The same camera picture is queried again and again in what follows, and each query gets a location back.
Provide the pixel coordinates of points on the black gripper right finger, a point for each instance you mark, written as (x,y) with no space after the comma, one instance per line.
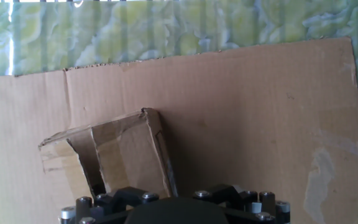
(253,202)

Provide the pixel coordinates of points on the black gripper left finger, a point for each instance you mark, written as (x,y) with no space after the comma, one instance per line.
(110,202)

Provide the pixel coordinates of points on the brown cardboard box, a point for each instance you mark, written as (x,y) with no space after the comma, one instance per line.
(129,155)

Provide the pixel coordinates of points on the flat brown cardboard sheet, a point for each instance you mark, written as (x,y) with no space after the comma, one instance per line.
(259,109)

